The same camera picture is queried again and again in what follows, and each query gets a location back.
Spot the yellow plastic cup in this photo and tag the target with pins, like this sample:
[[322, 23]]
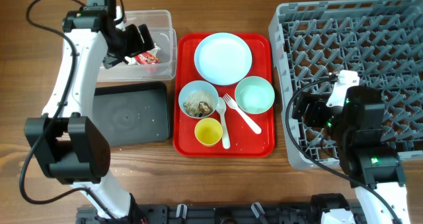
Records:
[[208, 131]]

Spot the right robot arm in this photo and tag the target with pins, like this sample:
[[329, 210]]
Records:
[[372, 167]]

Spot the green bowl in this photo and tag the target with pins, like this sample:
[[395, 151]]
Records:
[[254, 95]]

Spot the clear plastic bin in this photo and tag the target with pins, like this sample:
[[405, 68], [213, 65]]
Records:
[[162, 22]]

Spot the red snack wrapper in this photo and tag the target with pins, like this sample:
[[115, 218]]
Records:
[[147, 58]]

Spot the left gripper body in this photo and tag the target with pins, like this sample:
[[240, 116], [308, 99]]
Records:
[[129, 43]]

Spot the red serving tray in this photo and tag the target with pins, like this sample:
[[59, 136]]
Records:
[[244, 142]]

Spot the white plastic spoon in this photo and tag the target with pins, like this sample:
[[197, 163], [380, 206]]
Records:
[[221, 109]]

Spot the light blue plate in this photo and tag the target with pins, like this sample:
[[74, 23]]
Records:
[[223, 58]]

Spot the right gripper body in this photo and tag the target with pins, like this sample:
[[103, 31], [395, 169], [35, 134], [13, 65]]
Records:
[[314, 113]]

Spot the white tissue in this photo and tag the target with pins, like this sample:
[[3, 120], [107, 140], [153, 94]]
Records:
[[131, 60]]

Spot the light blue bowl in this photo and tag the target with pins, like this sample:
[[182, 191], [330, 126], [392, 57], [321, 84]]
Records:
[[193, 87]]

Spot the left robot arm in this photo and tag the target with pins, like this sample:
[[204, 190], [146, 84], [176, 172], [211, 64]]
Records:
[[64, 140]]

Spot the pink plastic fork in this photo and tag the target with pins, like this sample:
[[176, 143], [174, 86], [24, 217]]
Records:
[[233, 105]]

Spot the grey dishwasher rack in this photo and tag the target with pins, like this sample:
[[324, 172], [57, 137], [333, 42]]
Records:
[[379, 39]]

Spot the black plastic tray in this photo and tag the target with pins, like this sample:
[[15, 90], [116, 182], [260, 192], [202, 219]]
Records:
[[123, 115]]

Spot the food scraps and rice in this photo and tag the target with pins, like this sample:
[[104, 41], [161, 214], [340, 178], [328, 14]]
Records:
[[199, 104]]

